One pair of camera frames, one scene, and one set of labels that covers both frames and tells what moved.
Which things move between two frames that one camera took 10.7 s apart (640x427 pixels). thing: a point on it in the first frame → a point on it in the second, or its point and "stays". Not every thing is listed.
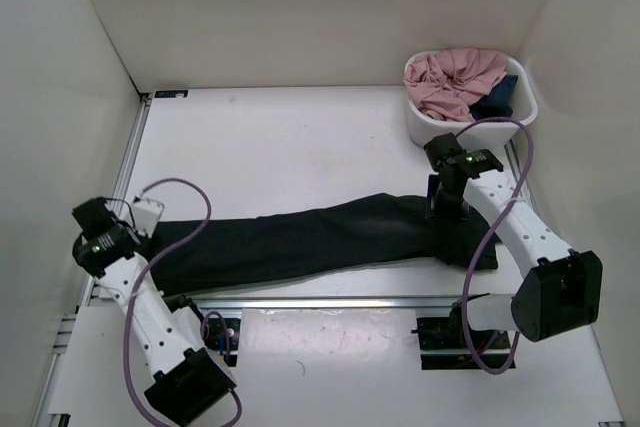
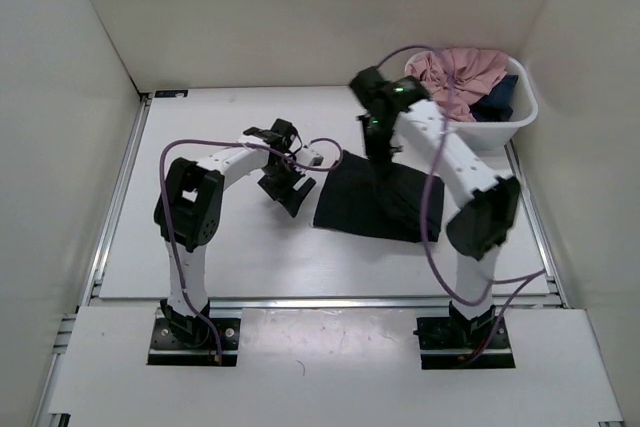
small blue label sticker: x=171 y=93 stays
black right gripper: x=435 y=211 → x=377 y=154
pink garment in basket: x=446 y=83 stays
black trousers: x=245 y=247 → x=379 y=199
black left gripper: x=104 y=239 → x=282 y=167
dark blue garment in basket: x=496 y=103 stays
